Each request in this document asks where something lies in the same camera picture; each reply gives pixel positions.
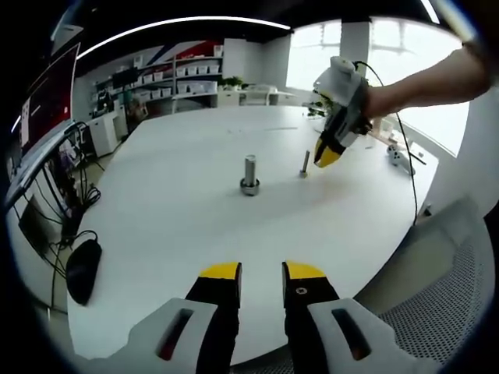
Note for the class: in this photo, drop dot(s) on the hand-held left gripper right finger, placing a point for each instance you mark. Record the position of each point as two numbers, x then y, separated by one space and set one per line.
308 308

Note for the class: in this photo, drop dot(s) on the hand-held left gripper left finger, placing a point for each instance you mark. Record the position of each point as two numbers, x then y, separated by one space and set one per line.
216 292

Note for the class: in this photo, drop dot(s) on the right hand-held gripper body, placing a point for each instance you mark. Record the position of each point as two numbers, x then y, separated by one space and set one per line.
343 83

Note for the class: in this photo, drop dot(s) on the thin threaded steel stud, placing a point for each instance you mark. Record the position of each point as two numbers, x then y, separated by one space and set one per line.
305 161

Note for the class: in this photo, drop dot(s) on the thick threaded steel stud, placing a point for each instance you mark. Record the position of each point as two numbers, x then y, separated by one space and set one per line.
250 167

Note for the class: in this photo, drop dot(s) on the large steel washer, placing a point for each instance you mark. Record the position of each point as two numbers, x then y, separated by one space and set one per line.
242 187
242 183

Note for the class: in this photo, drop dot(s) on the large potted plant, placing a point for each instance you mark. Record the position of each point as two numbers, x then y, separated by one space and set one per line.
317 105

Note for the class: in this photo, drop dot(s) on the white game controller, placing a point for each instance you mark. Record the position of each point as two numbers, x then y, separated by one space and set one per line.
397 156

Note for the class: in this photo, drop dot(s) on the small potted plant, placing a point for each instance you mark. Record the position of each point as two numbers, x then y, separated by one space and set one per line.
231 83

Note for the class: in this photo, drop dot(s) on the straight ceiling light strip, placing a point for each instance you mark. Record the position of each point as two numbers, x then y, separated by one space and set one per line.
430 11

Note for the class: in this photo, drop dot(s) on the black computer mouse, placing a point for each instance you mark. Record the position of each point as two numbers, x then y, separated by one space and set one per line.
83 272

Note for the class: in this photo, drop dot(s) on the grey mesh office chair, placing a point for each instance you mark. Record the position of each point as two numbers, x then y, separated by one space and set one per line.
448 292

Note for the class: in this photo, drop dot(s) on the curved ceiling light strip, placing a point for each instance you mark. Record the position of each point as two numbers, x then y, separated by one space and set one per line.
187 19

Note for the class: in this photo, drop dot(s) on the white shelf with storage bins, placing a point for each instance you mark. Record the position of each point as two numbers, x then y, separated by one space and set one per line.
167 76

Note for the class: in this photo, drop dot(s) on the dark rectangular box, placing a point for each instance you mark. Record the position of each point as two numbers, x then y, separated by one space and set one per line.
36 224

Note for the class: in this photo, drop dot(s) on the white cabinet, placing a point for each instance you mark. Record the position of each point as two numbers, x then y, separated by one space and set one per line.
104 132

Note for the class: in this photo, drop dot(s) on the white desk with black legs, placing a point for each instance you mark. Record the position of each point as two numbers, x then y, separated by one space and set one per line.
35 163

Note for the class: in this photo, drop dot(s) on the red screen monitor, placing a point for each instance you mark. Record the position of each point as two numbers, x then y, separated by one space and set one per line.
50 89

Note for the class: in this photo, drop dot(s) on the black wall screen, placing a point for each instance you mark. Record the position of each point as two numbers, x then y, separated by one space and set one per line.
125 75

